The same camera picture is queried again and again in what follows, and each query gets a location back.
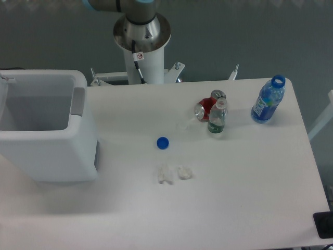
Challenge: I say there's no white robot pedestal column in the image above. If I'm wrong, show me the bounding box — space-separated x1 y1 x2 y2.
123 48 164 85

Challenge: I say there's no blue plastic drink bottle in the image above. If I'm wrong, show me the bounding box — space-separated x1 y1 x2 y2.
251 74 286 123

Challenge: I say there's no crumpled white tissue right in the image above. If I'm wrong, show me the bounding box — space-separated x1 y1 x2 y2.
177 165 194 180

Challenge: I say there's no white furniture leg right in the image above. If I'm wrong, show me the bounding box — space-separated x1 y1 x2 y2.
308 90 332 141

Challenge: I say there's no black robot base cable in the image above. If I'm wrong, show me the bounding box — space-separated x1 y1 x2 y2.
131 39 148 85

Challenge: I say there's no crumpled white tissue left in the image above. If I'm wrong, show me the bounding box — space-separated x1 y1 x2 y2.
157 164 174 185

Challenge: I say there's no white metal base frame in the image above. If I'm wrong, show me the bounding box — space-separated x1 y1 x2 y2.
89 61 240 86

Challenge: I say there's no crumpled white tissue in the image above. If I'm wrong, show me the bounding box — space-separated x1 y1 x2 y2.
177 165 194 180
157 164 174 185

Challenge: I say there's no black device at edge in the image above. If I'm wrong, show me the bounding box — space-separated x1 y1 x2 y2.
313 211 332 239

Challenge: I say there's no crushed red soda can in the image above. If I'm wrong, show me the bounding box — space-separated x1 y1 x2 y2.
194 90 226 122

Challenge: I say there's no blue bottle cap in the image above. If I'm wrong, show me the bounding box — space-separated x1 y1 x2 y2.
156 136 169 150

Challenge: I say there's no white trash can body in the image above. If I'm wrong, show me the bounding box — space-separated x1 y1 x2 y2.
1 70 99 182

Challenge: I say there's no small clear green-label bottle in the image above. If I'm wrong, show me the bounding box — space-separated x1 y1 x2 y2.
208 97 227 134

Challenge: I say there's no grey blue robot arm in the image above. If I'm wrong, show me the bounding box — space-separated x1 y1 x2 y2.
82 1 171 53

